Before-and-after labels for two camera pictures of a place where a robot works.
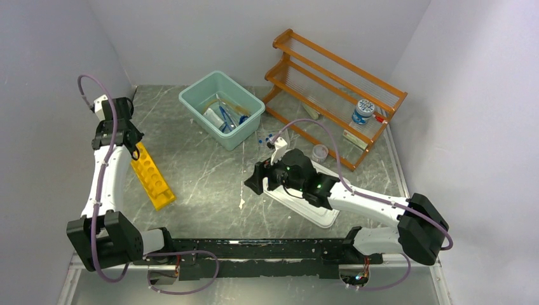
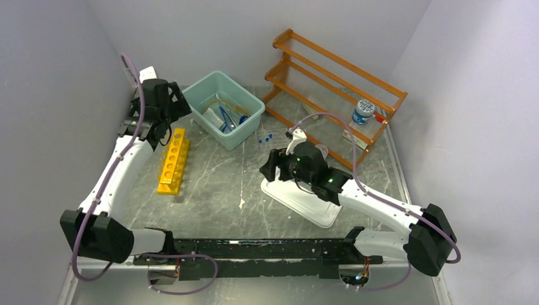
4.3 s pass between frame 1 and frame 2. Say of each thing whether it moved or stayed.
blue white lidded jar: stayed
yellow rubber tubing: stayed
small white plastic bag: stayed
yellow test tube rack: moved
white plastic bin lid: moved
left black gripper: moved
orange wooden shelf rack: stayed
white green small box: stayed
